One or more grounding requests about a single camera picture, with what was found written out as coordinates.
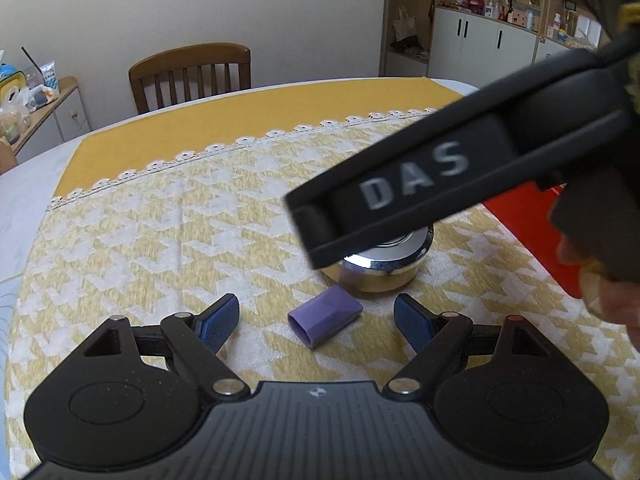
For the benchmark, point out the blue yellow pouch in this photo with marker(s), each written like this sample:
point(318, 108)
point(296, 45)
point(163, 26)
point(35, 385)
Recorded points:
point(10, 76)

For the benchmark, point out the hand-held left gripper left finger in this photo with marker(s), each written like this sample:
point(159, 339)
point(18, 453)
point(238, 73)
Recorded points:
point(220, 324)

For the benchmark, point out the clear plastic bag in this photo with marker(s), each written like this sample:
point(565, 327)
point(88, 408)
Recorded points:
point(15, 117)

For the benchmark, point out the white low cabinet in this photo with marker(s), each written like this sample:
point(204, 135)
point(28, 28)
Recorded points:
point(55, 120)

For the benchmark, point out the person's right hand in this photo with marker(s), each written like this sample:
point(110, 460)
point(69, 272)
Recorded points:
point(617, 305)

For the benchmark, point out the white lotion bottle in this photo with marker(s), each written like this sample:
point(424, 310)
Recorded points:
point(557, 25)

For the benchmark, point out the beige tote bag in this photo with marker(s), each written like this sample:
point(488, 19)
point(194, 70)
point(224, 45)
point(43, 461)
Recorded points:
point(405, 25)

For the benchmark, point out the wooden shelf unit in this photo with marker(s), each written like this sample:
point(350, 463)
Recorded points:
point(475, 45)

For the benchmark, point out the yellow tablecloth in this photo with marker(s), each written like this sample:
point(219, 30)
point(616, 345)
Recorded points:
point(200, 120)

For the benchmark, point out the silver round tin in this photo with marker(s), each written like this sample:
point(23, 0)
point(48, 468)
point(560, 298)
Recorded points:
point(385, 270)

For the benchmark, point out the red box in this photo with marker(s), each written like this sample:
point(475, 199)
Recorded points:
point(530, 240)

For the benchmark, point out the red ornament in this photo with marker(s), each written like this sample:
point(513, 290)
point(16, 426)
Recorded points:
point(476, 2)

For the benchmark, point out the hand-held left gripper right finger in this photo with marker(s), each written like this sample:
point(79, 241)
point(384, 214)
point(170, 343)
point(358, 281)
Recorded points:
point(412, 324)

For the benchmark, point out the blue white snack packet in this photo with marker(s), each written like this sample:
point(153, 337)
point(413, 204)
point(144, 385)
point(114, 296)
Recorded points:
point(49, 76)

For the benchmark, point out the purple faceted case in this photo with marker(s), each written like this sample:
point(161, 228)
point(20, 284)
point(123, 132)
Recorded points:
point(325, 315)

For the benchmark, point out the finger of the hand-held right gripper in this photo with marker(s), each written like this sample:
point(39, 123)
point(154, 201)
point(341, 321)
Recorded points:
point(312, 230)

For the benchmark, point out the wooden chair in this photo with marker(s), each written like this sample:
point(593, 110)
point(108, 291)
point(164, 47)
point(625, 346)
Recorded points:
point(190, 75)

